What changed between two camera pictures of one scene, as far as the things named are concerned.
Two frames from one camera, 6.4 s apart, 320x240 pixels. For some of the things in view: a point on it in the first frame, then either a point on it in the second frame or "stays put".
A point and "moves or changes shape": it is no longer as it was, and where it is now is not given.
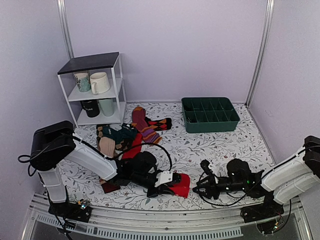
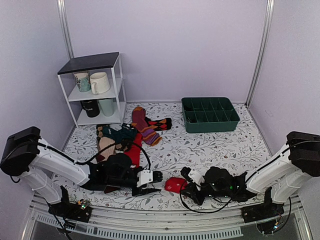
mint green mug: x=107 y=106 stays put
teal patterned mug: x=83 y=80 stays put
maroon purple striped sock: x=149 y=134 stays put
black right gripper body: x=213 y=190 to x=199 y=200
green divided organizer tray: x=209 y=114 stays put
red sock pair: x=181 y=189 moves or changes shape
